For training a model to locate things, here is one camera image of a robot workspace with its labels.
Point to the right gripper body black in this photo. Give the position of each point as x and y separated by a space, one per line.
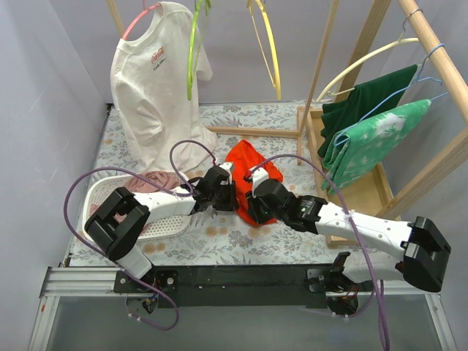
257 206

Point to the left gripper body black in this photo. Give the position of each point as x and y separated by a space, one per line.
227 194

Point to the orange t shirt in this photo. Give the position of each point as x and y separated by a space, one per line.
245 156

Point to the green hanger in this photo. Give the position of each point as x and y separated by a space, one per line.
195 43

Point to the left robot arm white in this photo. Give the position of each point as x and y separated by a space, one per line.
117 223

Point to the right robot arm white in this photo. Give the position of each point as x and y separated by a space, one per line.
414 252

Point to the white Coca-Cola t shirt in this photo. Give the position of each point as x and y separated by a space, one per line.
159 115

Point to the yellow hanger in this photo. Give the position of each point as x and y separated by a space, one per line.
269 55

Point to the pink hanger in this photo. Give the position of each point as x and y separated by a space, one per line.
137 19

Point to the cream hanger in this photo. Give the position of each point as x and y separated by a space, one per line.
351 68

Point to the floral table cloth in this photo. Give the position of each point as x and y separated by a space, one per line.
218 237

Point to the light green tie-dye garment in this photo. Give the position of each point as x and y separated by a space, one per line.
354 153

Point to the white laundry basket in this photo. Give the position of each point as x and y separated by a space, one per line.
100 190

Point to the dark green garment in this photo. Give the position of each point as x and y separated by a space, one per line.
363 98

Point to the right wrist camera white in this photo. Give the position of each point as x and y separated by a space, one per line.
256 177

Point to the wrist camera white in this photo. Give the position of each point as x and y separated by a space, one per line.
256 177
228 168

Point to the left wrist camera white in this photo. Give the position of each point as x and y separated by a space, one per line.
228 168

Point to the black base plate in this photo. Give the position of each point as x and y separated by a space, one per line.
245 285

